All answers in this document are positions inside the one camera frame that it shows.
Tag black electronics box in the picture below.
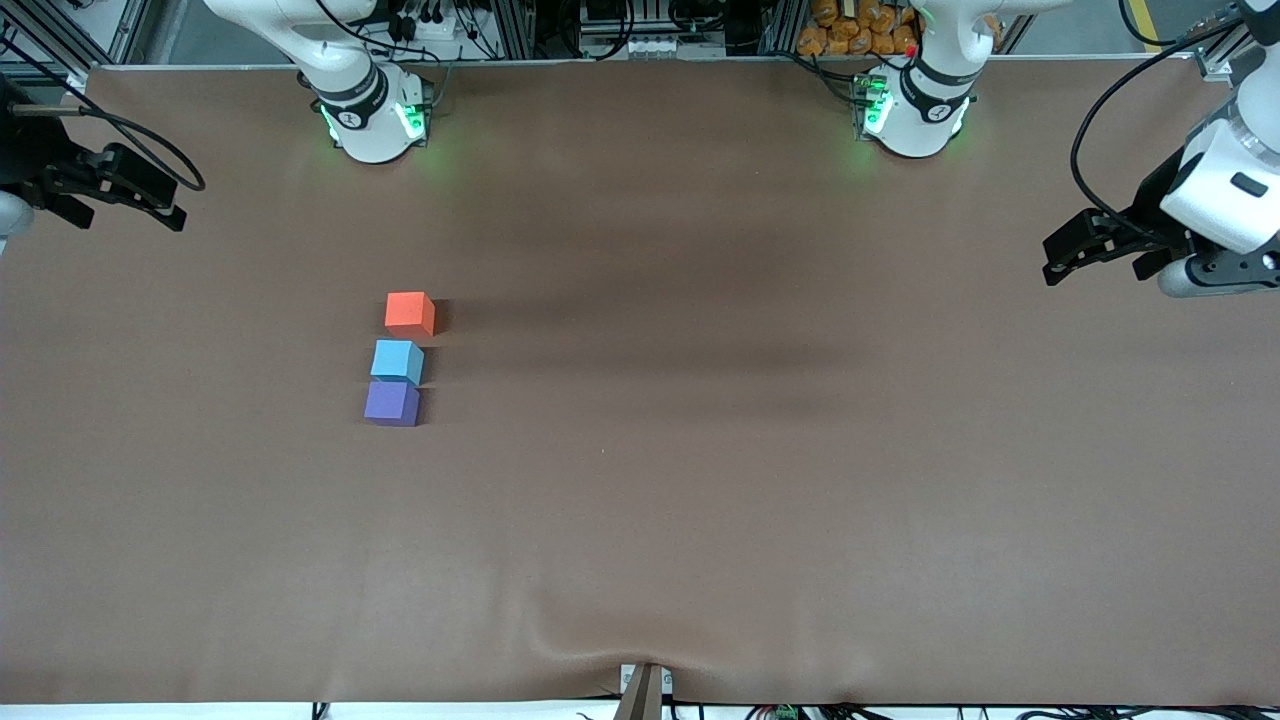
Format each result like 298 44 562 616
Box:
580 0 663 33

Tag blue foam block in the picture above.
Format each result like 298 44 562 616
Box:
370 339 426 387

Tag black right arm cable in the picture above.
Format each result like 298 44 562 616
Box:
0 40 207 193

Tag white terminal strip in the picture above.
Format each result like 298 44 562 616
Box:
578 35 728 61

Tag orange foam block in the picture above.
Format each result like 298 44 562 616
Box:
384 291 437 340

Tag aluminium frame rails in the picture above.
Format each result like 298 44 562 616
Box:
1195 0 1280 83
0 0 151 81

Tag white power strip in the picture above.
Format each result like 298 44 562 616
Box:
385 8 473 43

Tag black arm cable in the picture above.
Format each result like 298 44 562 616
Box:
1070 15 1280 246
0 40 207 193

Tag black base cable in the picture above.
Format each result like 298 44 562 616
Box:
790 50 863 103

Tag orange packets pile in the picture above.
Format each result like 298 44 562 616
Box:
797 0 1003 57

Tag purple foam block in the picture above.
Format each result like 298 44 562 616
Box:
363 381 422 428

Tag aluminium profile post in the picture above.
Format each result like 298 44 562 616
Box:
488 0 546 61

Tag brown table mat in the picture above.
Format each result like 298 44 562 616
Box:
0 55 1280 706

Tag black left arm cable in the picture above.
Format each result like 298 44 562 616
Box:
1070 15 1280 246

